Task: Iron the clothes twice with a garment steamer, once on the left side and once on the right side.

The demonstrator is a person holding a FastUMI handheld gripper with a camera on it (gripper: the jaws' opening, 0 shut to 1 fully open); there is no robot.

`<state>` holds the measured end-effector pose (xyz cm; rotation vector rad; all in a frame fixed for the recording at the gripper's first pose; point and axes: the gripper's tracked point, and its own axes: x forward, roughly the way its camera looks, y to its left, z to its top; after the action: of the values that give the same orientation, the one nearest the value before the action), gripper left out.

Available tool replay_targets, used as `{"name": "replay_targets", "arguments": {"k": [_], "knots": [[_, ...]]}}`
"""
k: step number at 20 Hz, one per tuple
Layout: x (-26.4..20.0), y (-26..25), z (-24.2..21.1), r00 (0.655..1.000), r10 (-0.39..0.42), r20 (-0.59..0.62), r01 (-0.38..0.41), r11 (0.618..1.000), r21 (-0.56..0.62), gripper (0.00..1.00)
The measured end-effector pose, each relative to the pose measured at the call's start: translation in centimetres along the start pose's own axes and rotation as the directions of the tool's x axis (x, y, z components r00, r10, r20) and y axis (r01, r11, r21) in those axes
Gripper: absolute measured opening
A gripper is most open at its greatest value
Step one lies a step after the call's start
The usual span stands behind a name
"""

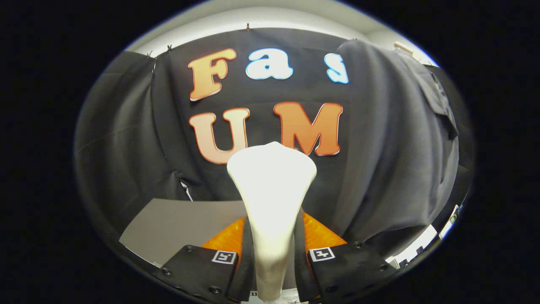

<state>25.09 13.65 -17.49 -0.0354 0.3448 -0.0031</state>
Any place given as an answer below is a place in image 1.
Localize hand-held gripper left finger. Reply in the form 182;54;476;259
160;216;256;304

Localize white table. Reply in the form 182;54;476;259
386;224;439;266

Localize row of black cloth clips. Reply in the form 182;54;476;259
146;23;254;59

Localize grey drawer cabinet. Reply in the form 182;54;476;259
119;198;247;267

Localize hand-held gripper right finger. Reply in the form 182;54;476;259
293;211;399;304

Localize white garment steamer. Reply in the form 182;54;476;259
227;141;318;301

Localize dark grey button shirt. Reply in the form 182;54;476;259
333;39;460;243

